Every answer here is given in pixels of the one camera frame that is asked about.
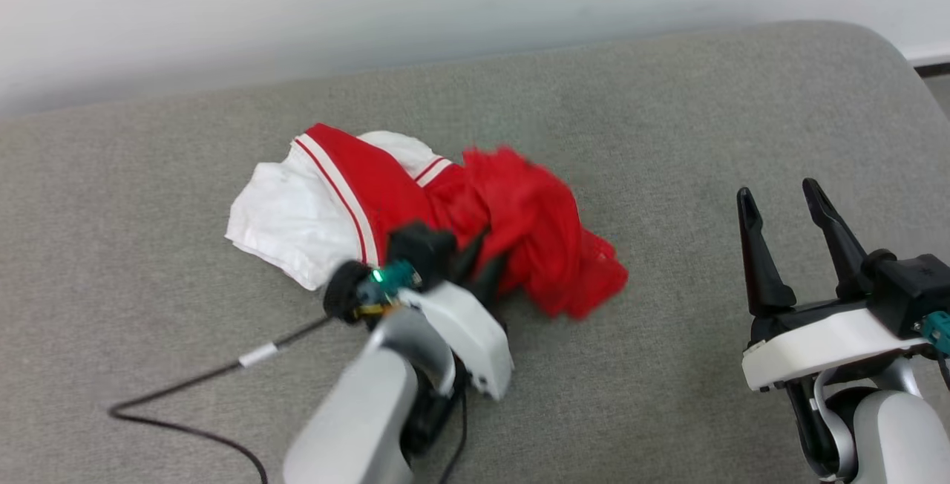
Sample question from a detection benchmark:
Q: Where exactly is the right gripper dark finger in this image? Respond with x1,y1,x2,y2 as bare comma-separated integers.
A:
736,186,797,317
802,177,869,301

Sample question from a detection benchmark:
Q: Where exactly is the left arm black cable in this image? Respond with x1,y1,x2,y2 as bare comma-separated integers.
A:
109,315,336,484

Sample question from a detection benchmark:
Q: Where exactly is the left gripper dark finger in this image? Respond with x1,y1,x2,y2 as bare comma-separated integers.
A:
475,252,513,307
447,226,492,284

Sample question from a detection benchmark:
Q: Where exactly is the red white Bulls jersey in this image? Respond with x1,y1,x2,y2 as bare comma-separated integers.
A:
225,122,630,321

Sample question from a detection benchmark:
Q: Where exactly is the grey fabric sofa cushion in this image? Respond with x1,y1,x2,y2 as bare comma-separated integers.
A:
0,20,950,484

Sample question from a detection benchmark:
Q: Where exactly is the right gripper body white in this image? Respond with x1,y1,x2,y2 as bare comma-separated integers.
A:
742,298,926,393

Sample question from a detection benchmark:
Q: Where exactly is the white skirting board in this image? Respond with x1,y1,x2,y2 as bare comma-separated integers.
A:
902,42,950,78

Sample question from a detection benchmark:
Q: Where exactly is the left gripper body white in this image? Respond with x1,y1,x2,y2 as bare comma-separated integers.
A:
416,281,515,402

